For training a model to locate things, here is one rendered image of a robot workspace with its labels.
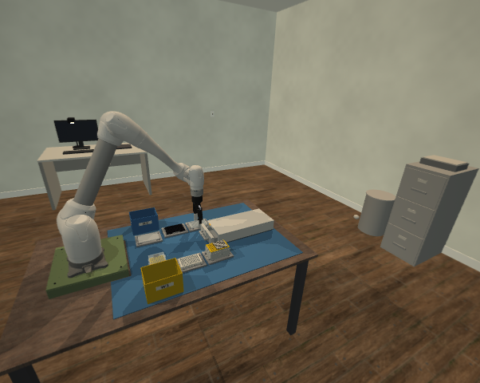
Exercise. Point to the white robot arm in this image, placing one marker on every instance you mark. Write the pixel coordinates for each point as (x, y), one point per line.
(75, 221)

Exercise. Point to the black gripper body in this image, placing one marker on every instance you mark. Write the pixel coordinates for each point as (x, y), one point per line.
(197, 200)

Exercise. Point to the blue bench mat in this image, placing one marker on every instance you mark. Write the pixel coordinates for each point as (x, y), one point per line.
(250, 253)

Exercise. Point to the yellow open-top bin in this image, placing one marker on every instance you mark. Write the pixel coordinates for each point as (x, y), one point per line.
(162, 280)

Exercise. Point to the blue bin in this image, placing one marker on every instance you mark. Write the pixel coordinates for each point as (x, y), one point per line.
(143, 221)

